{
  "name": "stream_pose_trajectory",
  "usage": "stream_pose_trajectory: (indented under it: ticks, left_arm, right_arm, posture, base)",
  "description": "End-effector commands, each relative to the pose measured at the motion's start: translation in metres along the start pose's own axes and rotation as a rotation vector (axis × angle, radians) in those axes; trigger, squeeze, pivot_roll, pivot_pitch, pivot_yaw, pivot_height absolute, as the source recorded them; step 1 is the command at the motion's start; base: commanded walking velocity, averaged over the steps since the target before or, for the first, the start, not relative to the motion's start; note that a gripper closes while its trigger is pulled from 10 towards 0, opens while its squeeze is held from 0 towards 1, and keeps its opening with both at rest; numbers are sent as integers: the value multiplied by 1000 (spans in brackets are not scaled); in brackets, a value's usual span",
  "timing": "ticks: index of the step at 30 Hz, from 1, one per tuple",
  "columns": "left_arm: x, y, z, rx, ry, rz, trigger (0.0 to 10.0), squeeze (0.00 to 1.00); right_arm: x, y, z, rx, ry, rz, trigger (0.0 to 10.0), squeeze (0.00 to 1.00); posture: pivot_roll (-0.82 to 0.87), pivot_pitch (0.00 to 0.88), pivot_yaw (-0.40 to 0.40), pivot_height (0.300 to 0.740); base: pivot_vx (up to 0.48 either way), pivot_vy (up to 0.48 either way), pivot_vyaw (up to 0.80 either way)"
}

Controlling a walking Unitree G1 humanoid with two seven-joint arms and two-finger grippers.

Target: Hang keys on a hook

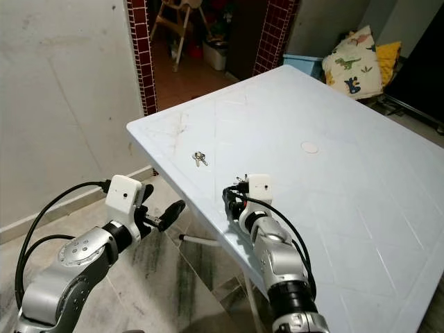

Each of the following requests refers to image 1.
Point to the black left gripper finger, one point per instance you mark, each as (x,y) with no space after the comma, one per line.
(172,214)
(148,194)

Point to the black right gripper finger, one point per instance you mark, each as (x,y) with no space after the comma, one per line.
(236,213)
(233,196)

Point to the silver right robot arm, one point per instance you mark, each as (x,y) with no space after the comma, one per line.
(281,260)

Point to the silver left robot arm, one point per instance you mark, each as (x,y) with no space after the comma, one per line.
(69,277)

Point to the white plastic table leg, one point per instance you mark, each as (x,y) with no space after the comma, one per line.
(201,240)
(250,305)

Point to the round white table hole cap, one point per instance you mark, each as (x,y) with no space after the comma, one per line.
(309,147)

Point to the white bucket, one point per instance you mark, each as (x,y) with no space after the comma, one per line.
(215,59)

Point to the red tiled door pillar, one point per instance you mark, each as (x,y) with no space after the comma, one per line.
(274,35)
(142,55)

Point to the light blue plastic box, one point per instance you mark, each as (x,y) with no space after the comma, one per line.
(302,64)

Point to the dark wooden door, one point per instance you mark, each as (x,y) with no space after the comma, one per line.
(243,38)

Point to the dinosaur print pillow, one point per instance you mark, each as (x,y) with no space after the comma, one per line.
(350,66)

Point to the wooden chair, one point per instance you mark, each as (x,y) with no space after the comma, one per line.
(175,5)

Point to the yellow pillow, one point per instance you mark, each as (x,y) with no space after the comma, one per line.
(388,59)

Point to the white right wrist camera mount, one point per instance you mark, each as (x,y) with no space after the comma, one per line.
(261,187)

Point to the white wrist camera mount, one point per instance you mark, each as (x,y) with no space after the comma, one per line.
(261,187)
(125,198)

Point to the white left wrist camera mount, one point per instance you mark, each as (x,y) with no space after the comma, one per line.
(125,198)

